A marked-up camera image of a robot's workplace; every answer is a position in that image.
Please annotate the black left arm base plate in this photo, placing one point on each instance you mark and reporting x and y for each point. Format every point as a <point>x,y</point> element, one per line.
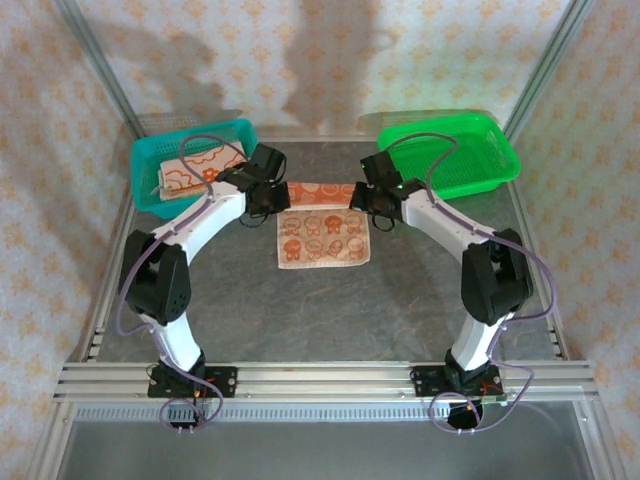
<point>225,382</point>

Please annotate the aluminium frame post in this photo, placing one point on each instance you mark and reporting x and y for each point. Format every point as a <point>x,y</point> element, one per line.
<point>547,60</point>
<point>95,60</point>

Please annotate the teal plastic basket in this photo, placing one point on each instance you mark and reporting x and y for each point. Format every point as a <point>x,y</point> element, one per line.
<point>145,155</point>

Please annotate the aluminium side rail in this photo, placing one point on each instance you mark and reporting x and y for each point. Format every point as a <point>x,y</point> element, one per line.
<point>102,300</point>
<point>545,320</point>

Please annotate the orange flower lion towel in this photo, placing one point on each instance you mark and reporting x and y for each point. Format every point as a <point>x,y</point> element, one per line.
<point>172,167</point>

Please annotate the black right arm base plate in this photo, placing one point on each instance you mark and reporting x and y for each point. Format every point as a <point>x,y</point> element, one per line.
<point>425,382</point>

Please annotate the green plastic basket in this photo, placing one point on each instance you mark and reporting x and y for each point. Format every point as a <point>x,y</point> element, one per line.
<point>480,155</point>

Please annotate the aluminium mounting rail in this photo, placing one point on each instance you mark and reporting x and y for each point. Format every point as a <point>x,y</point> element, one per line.
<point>320,382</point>

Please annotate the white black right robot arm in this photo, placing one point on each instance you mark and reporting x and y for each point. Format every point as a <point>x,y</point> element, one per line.
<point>440,220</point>

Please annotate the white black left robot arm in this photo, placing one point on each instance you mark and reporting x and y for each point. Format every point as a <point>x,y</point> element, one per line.
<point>210,215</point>

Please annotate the peach cartoon character towel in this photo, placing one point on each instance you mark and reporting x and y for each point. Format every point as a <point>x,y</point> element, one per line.
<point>325,240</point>

